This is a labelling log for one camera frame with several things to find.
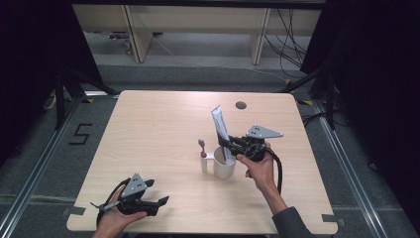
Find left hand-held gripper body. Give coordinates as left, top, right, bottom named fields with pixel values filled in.
left=90, top=173, right=160, bottom=218

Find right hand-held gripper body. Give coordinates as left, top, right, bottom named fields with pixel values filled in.
left=228, top=124, right=284, bottom=163

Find white toothpaste tube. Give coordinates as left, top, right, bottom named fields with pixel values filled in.
left=210, top=104, right=237, bottom=166

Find white cup with handle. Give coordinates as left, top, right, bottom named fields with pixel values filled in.
left=200, top=146, right=238, bottom=180

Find person's right hand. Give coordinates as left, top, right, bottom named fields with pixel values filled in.
left=236, top=142, right=277, bottom=196

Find person's left hand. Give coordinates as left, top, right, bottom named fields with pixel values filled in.
left=94, top=187, right=149, bottom=236

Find pink toothbrush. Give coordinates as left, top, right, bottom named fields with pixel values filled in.
left=197, top=139, right=208, bottom=160

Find black metal stand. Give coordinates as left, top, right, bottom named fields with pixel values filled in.
left=53, top=67, right=121, bottom=131
left=279, top=65, right=339, bottom=131

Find beige wooden desk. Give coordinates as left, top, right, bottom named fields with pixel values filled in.
left=71, top=3, right=323, bottom=65

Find red item under desk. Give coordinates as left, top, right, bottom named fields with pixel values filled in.
left=108, top=31, right=134, bottom=56

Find black curtain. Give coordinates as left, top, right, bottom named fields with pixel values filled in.
left=0, top=0, right=104, bottom=167
left=299, top=0, right=420, bottom=227

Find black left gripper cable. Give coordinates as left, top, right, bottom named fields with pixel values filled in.
left=96, top=177, right=132, bottom=227

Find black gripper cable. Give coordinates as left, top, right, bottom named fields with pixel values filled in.
left=96, top=177, right=132, bottom=227
left=264, top=148, right=284, bottom=194

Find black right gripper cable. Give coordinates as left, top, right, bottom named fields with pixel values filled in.
left=264, top=148, right=284, bottom=194

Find black floor cable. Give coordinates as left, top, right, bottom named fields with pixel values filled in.
left=301, top=111, right=327, bottom=129

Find aluminium floor rail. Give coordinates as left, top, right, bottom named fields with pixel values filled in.
left=0, top=94, right=84, bottom=238
left=312, top=98, right=391, bottom=238

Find black hanging cables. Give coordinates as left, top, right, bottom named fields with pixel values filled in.
left=263, top=8, right=309, bottom=79

